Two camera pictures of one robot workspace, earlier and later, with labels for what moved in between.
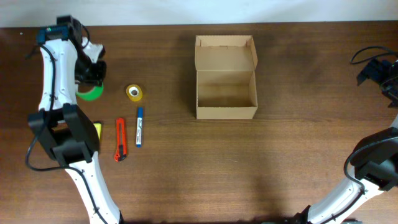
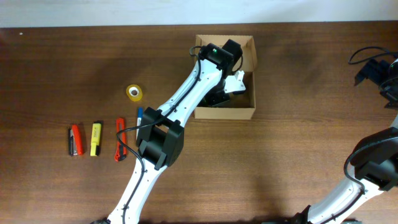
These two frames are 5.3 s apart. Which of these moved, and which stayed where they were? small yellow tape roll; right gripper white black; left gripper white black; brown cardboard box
Moved: left gripper white black
Stayed: right gripper white black; brown cardboard box; small yellow tape roll
